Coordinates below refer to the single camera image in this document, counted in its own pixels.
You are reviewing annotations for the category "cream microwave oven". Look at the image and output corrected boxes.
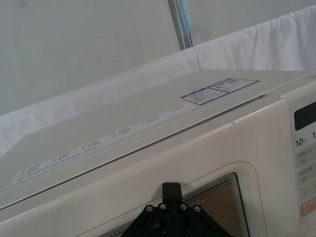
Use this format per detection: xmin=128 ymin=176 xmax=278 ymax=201
xmin=0 ymin=70 xmax=316 ymax=237

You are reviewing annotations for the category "oven control panel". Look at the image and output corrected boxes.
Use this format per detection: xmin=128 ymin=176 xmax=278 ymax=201
xmin=287 ymin=95 xmax=316 ymax=217

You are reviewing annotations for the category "grey striped post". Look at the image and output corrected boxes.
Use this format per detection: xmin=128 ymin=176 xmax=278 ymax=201
xmin=167 ymin=0 xmax=195 ymax=51

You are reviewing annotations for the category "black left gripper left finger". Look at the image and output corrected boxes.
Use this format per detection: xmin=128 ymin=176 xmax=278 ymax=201
xmin=127 ymin=182 xmax=173 ymax=237

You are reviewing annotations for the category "white curtain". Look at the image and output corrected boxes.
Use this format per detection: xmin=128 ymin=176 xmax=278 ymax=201
xmin=0 ymin=6 xmax=316 ymax=156

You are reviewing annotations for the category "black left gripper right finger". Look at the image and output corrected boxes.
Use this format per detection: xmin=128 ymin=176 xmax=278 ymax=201
xmin=172 ymin=182 xmax=228 ymax=237

